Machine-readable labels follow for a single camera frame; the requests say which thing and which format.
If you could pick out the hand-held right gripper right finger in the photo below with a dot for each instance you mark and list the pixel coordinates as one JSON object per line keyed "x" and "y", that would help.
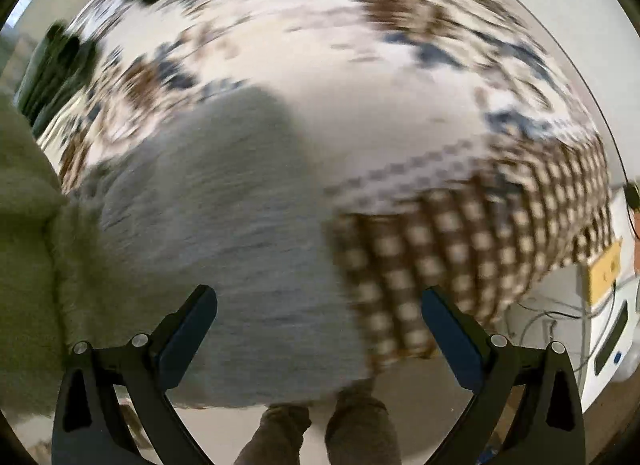
{"x": 452, "y": 342}

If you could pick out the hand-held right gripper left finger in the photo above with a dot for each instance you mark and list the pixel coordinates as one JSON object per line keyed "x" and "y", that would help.
{"x": 187, "y": 340}

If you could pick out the grey fleece pants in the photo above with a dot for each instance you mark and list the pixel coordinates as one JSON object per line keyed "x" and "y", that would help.
{"x": 225, "y": 245}

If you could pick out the folded dark grey pants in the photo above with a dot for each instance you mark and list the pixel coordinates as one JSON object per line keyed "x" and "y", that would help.
{"x": 45, "y": 90}

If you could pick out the person's feet in slippers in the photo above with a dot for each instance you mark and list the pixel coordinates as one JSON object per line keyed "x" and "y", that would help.
{"x": 272, "y": 435}

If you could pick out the white appliance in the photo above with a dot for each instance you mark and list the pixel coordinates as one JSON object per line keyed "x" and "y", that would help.
{"x": 587, "y": 340}

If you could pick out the small yellow box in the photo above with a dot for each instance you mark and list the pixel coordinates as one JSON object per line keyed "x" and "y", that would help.
{"x": 605, "y": 272}

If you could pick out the floral checkered bedspread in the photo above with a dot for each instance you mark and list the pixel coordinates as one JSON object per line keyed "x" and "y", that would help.
{"x": 350, "y": 95}

